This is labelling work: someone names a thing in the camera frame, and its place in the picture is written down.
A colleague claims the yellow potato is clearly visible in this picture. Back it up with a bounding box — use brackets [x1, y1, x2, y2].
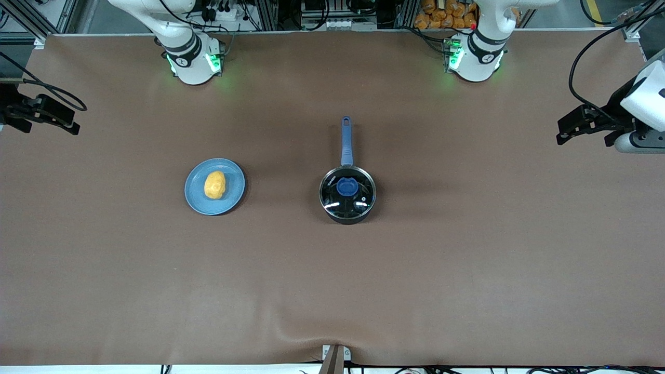
[204, 171, 227, 200]

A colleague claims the glass lid with blue knob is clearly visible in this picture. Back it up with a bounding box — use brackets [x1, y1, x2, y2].
[320, 167, 376, 218]

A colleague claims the bag of orange objects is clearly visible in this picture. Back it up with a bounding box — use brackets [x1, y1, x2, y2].
[415, 0, 478, 30]

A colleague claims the blue round plate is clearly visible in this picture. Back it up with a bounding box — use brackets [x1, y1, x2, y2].
[184, 158, 246, 216]

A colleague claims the brown table cloth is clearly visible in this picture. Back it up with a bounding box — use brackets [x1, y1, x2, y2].
[0, 30, 665, 367]

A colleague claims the white power strip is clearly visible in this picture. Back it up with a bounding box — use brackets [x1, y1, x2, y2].
[200, 4, 245, 21]

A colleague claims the white terminal strip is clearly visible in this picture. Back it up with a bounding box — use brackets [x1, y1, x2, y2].
[309, 18, 348, 31]

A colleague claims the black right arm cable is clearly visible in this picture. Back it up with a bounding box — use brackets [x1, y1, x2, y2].
[0, 51, 88, 112]

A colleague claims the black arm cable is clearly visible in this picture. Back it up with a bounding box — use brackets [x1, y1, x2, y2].
[568, 4, 665, 128]
[0, 51, 88, 112]

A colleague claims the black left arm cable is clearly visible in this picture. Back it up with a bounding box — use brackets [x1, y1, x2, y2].
[568, 4, 665, 128]

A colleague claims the aluminium frame beam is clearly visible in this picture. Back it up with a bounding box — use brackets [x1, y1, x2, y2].
[622, 0, 665, 42]
[0, 0, 59, 43]

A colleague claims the black pot with blue handle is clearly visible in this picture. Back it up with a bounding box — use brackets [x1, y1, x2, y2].
[319, 116, 377, 225]

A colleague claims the metal bracket with post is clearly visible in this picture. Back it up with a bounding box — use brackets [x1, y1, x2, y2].
[322, 344, 352, 374]

